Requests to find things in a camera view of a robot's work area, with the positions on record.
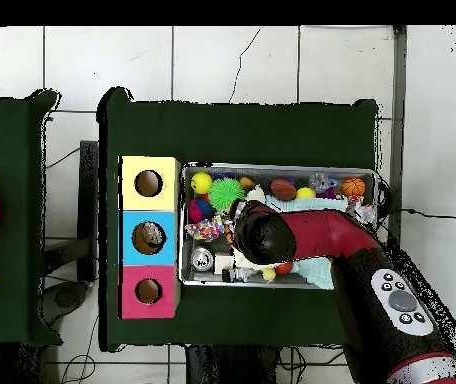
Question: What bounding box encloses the black upright panel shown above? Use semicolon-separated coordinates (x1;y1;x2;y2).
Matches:
76;139;100;283

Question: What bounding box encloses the mint green waffle cloth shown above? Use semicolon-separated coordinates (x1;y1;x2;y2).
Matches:
265;195;349;290

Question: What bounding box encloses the black power cable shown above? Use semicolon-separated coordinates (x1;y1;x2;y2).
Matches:
379;206;456;220

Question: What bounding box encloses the orange toy basketball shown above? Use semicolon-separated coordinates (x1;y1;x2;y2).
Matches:
340;176;367;198

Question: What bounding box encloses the grey metal rail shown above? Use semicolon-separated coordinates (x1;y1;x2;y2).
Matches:
383;25;408;384

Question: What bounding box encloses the wooden box with three holes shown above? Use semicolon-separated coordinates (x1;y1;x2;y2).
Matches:
117;154;182;321

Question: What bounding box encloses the yellow smiley foam ball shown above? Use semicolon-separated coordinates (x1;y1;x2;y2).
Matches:
189;172;214;196

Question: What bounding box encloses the dark green table cloth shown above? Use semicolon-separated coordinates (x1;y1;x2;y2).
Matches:
0;88;63;347
97;86;379;353

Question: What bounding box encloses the green spiky rubber ball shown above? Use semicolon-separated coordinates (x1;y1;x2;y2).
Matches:
207;177;246;212

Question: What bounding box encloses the plain wooden cube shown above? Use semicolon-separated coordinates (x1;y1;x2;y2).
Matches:
214;253;235;276

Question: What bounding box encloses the cream waffle cloth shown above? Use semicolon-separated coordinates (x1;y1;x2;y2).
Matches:
233;185;268;271

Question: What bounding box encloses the silver metal can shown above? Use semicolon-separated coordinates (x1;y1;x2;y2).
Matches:
190;246;215;272

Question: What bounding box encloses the silver wire mesh bin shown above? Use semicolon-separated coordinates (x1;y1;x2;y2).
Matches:
178;161;378;291

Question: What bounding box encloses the brown toy football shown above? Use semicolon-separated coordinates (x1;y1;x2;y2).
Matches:
268;178;298;202

